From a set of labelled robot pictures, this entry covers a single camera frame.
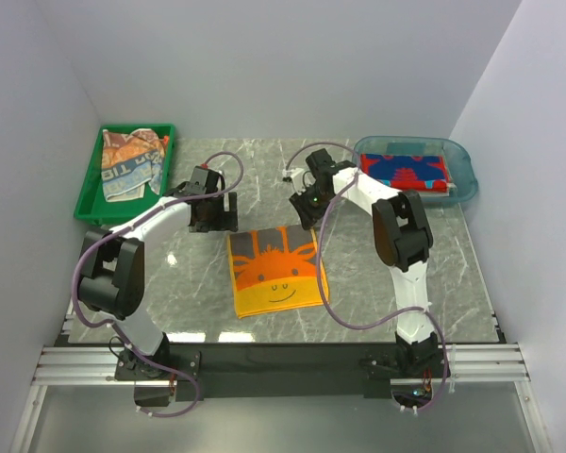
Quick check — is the orange yellow cloth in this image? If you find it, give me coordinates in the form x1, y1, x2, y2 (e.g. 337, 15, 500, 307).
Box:
227, 225, 329, 319

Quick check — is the green plastic bin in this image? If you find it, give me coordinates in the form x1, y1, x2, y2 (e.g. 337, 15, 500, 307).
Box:
74, 124, 176, 225

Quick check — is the blue translucent plastic tub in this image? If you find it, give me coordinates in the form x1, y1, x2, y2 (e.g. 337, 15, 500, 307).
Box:
355, 136, 478, 205

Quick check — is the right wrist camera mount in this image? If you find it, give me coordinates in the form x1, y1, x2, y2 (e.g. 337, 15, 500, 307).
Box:
282, 168, 306, 186

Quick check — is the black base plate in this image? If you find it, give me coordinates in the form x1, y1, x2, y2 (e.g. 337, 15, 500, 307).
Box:
114, 340, 507, 407

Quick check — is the aluminium mounting rail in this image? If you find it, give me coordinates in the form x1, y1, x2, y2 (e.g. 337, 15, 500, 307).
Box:
8, 230, 548, 453

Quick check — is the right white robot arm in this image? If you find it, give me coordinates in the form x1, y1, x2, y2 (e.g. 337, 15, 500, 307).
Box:
290, 142, 441, 377

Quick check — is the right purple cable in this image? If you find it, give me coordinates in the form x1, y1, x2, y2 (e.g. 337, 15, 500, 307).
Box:
285, 141, 454, 414

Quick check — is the red blue patterned cloth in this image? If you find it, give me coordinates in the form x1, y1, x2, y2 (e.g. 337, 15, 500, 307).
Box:
360, 154, 452, 193

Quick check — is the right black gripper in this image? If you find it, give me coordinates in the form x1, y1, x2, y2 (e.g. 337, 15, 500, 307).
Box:
289, 185, 333, 231

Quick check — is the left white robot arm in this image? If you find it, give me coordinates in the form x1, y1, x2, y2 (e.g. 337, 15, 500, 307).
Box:
72, 164, 238, 379

